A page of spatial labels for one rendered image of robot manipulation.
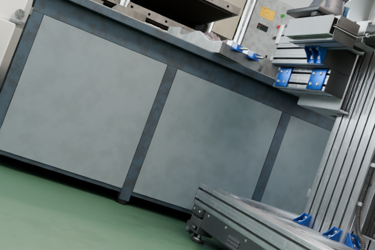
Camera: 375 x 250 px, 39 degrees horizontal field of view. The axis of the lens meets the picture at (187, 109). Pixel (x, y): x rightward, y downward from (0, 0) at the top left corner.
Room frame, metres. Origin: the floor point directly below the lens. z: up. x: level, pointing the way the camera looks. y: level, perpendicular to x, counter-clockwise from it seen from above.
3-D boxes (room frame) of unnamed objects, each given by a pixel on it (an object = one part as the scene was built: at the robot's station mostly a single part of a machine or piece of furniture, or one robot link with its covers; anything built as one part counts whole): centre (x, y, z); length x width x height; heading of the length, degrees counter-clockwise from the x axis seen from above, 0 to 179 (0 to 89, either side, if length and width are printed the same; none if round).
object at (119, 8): (2.59, 0.44, 0.83); 0.20 x 0.15 x 0.07; 18
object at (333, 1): (2.14, -0.40, 1.09); 0.15 x 0.15 x 0.10
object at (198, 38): (2.67, -0.01, 0.85); 0.50 x 0.26 x 0.11; 35
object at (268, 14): (3.59, -0.31, 0.73); 0.30 x 0.22 x 1.47; 108
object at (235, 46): (2.42, -0.13, 0.85); 0.13 x 0.05 x 0.05; 35
